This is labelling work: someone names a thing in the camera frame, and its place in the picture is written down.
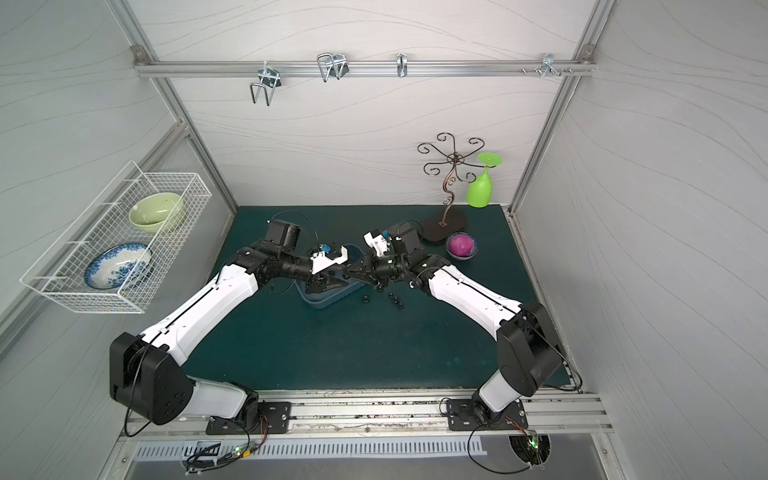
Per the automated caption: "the blue plastic storage box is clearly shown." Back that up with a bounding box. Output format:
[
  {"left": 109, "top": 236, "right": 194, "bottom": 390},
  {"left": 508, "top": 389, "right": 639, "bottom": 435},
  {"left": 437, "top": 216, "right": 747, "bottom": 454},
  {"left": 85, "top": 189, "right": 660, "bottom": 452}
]
[{"left": 296, "top": 266, "right": 365, "bottom": 310}]

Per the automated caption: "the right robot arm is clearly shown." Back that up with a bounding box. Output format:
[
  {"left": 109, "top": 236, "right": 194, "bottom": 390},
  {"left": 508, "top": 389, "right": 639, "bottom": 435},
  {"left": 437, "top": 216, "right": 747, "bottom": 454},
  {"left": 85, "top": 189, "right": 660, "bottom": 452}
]
[{"left": 342, "top": 222, "right": 564, "bottom": 422}]

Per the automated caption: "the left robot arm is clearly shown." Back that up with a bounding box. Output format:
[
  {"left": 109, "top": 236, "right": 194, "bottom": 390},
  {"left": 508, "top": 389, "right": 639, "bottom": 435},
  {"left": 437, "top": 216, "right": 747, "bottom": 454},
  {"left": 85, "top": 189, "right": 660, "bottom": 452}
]
[{"left": 109, "top": 220, "right": 349, "bottom": 425}]

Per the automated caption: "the black nut cluster right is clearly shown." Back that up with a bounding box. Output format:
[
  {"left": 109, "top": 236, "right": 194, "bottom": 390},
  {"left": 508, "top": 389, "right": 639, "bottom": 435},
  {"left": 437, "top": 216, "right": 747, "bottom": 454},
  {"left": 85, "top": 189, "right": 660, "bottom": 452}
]
[{"left": 388, "top": 293, "right": 404, "bottom": 310}]

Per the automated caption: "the green table mat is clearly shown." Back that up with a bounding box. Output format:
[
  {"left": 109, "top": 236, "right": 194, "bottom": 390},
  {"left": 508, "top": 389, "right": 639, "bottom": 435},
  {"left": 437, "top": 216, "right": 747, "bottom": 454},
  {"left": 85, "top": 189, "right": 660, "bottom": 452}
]
[{"left": 183, "top": 205, "right": 537, "bottom": 391}]

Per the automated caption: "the dark metal jewelry stand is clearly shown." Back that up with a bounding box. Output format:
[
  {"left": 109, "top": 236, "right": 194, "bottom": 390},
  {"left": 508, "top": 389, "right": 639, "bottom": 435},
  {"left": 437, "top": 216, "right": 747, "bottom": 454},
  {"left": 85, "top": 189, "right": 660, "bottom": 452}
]
[{"left": 416, "top": 132, "right": 485, "bottom": 244}]

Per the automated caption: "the purple ball in bowl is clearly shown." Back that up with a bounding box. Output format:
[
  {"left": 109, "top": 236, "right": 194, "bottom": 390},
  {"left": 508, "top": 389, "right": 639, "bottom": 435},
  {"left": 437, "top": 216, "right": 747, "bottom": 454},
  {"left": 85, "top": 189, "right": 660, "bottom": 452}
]
[{"left": 445, "top": 232, "right": 479, "bottom": 261}]

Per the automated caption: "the green plastic goblet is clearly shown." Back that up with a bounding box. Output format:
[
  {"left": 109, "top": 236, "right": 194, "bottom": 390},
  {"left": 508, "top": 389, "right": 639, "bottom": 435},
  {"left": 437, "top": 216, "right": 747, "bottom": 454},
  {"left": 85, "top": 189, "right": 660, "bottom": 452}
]
[{"left": 466, "top": 152, "right": 503, "bottom": 208}]

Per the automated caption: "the green ceramic bowl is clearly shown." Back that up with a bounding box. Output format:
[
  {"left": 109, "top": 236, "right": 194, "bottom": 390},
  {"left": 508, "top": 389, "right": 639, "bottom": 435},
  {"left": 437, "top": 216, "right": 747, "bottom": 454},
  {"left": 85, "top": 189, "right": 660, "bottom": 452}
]
[{"left": 128, "top": 192, "right": 186, "bottom": 235}]

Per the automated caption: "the blue white patterned bowl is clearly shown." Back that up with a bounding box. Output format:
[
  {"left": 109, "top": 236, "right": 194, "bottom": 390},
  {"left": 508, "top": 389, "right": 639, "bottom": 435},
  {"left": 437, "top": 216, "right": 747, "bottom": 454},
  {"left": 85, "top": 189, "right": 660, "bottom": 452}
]
[{"left": 84, "top": 242, "right": 153, "bottom": 291}]

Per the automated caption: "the metal hook centre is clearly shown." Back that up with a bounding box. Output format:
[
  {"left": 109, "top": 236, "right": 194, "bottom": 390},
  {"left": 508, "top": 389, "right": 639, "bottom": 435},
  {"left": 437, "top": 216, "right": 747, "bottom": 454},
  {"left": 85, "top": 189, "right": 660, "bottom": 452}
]
[{"left": 316, "top": 52, "right": 349, "bottom": 83}]

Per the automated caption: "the metal double hook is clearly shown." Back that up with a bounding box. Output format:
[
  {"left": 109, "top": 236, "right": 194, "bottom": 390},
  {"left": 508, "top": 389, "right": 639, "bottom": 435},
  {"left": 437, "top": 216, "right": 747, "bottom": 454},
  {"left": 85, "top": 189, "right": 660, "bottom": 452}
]
[{"left": 249, "top": 64, "right": 282, "bottom": 106}]

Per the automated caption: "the small metal hook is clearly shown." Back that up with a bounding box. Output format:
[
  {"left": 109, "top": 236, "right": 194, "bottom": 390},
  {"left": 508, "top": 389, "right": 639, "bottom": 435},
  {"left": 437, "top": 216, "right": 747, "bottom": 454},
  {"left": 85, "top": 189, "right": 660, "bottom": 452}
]
[{"left": 396, "top": 53, "right": 408, "bottom": 78}]

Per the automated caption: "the metal hook right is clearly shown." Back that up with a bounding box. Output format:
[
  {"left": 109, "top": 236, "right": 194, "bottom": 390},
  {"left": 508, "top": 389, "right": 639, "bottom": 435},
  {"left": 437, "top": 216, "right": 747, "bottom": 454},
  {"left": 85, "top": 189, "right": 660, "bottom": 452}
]
[{"left": 520, "top": 53, "right": 573, "bottom": 78}]

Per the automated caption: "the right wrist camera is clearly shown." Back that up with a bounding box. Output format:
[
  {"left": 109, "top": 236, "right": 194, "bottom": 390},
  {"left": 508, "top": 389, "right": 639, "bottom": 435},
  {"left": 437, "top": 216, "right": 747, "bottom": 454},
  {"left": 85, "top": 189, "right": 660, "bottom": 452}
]
[{"left": 364, "top": 230, "right": 393, "bottom": 258}]

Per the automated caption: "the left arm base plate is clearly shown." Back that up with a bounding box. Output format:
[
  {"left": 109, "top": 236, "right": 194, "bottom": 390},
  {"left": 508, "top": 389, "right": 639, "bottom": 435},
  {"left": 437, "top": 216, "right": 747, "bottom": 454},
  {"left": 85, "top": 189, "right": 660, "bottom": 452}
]
[{"left": 205, "top": 401, "right": 293, "bottom": 436}]

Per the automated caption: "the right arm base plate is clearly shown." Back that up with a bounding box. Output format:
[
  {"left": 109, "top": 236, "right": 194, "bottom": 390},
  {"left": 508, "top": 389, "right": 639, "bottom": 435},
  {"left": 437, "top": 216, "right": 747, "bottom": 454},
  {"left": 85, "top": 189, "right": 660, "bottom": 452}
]
[{"left": 438, "top": 397, "right": 528, "bottom": 432}]

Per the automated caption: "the aluminium front rail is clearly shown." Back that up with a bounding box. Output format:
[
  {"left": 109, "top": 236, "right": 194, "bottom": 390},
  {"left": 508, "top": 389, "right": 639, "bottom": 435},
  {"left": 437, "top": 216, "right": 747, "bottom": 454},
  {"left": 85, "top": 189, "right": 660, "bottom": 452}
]
[{"left": 119, "top": 389, "right": 613, "bottom": 442}]

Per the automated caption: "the aluminium rail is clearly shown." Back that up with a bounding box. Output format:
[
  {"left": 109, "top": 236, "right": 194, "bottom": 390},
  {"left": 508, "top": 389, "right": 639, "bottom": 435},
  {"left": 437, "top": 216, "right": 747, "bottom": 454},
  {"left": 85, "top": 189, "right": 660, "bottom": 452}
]
[
  {"left": 135, "top": 58, "right": 597, "bottom": 79},
  {"left": 119, "top": 389, "right": 613, "bottom": 442}
]

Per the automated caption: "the white wire basket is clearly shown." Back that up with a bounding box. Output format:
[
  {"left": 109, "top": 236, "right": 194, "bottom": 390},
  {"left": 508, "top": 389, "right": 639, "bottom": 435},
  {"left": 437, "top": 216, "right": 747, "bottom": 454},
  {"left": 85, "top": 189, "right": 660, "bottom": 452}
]
[{"left": 20, "top": 162, "right": 212, "bottom": 314}]

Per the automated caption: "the aluminium top rail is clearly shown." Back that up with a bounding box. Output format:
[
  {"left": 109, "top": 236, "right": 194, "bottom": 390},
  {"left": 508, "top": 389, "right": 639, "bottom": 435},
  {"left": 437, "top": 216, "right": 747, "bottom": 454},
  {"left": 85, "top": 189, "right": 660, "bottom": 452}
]
[{"left": 135, "top": 58, "right": 597, "bottom": 79}]

